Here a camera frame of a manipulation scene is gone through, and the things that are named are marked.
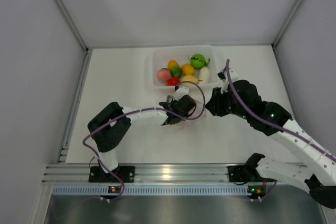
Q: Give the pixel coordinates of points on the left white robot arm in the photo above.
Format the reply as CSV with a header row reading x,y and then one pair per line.
x,y
110,126

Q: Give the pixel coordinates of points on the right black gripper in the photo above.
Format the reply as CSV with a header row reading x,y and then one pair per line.
x,y
214,104

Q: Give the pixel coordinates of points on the pink fake peach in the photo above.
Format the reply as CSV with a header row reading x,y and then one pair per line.
x,y
163,75

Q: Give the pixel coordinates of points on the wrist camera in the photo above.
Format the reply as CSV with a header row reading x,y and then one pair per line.
x,y
223,76
180,91

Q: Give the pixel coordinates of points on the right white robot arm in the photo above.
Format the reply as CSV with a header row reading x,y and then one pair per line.
x,y
316,177

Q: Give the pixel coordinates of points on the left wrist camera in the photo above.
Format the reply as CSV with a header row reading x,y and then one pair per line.
x,y
180,91

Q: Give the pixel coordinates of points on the red fake apple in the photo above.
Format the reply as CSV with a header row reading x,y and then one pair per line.
x,y
172,82

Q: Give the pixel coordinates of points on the pale yellow fake pear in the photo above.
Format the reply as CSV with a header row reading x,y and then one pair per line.
x,y
188,79

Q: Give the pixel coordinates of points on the green fake avocado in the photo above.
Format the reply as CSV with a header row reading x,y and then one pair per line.
x,y
174,68

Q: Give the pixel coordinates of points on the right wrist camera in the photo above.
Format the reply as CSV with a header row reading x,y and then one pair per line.
x,y
223,76

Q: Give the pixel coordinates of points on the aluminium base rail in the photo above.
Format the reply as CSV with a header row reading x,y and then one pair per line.
x,y
141,173

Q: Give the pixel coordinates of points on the white slotted cable duct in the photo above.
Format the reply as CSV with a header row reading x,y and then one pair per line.
x,y
156,190

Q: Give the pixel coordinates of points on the orange fake fruit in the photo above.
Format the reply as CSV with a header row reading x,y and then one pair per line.
x,y
188,69

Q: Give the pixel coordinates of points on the clear plastic perforated bin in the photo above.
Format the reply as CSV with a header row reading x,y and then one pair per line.
x,y
162,56

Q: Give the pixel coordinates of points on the clear zip top bag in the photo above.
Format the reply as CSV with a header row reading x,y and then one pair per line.
x,y
194,111

